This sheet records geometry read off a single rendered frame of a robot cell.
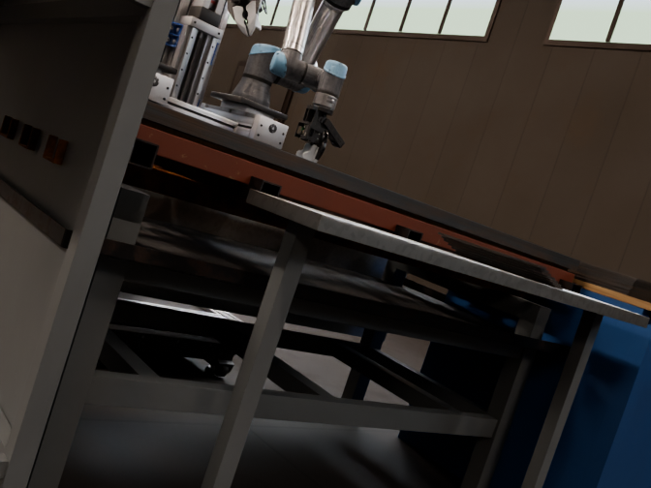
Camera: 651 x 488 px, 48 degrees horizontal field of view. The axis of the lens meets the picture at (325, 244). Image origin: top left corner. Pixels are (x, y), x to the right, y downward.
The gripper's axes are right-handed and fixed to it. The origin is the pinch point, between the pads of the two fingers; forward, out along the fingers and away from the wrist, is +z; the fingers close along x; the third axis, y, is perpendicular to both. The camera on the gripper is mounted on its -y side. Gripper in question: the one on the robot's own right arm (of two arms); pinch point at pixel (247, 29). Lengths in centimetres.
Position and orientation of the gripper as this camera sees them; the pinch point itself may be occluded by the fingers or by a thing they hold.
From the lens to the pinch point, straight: 189.1
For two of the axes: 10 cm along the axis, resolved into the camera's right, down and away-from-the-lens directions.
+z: 1.3, 9.3, -3.5
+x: -9.5, 2.1, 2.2
